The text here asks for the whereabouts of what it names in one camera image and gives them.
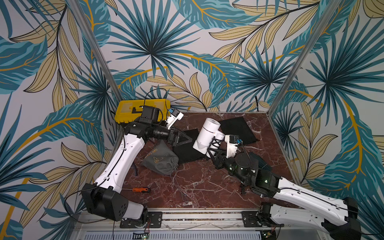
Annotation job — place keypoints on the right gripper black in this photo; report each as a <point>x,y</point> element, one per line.
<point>218,153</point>

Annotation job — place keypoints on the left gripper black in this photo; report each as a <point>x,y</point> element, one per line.
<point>174,140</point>

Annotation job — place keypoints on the grey fabric pouch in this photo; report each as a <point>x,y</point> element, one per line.
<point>161,160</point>

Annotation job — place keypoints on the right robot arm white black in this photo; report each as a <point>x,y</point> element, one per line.
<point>336,217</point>

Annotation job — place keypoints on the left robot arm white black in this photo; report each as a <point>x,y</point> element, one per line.
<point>103,198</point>

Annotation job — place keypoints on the yellow black toolbox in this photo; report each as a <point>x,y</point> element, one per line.
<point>129,110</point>

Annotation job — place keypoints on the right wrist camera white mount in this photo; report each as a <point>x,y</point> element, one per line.
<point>233,142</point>

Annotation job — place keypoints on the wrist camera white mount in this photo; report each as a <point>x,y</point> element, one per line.
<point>233,142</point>
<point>174,116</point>

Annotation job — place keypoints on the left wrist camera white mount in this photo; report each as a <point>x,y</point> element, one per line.
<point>174,116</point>

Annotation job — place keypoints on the orange handled screwdriver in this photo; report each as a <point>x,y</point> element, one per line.
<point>138,190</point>

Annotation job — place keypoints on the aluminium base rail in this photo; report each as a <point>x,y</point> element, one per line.
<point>190,224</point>

